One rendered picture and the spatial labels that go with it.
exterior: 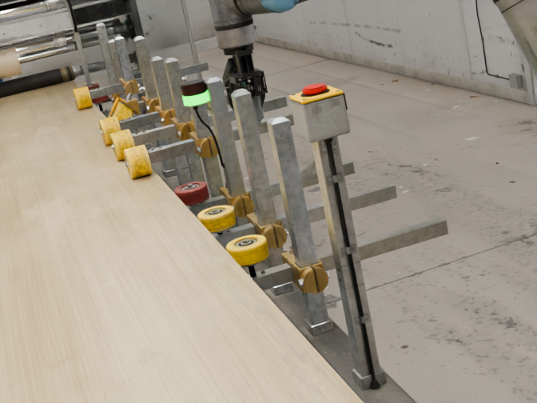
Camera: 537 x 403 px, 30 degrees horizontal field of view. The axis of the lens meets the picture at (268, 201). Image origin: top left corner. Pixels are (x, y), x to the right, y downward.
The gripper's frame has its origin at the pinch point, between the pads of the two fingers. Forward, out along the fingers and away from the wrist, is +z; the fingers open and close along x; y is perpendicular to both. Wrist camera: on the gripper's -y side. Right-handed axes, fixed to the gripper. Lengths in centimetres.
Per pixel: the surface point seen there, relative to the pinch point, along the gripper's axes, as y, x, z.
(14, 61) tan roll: -227, -44, -4
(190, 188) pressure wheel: -0.5, -17.9, 10.7
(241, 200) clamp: 7.0, -7.9, 14.7
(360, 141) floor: -327, 143, 101
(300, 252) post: 54, -9, 14
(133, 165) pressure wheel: -22.6, -27.3, 6.8
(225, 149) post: 4.2, -8.5, 2.4
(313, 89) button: 80, -9, -22
